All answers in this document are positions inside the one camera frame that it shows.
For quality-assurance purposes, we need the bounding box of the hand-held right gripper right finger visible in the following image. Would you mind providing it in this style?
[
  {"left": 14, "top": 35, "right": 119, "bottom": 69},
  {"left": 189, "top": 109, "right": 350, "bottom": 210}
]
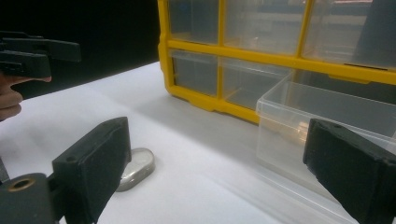
[{"left": 303, "top": 118, "right": 396, "bottom": 224}]

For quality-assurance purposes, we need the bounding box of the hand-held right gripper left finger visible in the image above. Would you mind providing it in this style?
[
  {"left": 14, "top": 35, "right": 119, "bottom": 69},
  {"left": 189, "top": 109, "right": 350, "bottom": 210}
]
[{"left": 51, "top": 116, "right": 133, "bottom": 224}]

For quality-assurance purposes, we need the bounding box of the silver oval metal piece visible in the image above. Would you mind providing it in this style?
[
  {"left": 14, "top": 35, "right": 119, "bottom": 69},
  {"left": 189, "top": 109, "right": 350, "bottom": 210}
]
[{"left": 115, "top": 147, "right": 156, "bottom": 192}]

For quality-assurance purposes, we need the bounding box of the clear plastic drawer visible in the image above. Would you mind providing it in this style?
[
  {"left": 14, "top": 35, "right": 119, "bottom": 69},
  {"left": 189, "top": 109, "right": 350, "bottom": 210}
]
[
  {"left": 170, "top": 49, "right": 219, "bottom": 97},
  {"left": 302, "top": 0, "right": 396, "bottom": 70},
  {"left": 255, "top": 69, "right": 396, "bottom": 224},
  {"left": 223, "top": 0, "right": 307, "bottom": 55},
  {"left": 167, "top": 0, "right": 219, "bottom": 45}
]

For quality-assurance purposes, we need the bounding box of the yellow drawer organizer cabinet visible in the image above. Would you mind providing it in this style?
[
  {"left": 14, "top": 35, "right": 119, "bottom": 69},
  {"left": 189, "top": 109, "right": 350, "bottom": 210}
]
[{"left": 157, "top": 0, "right": 396, "bottom": 125}]

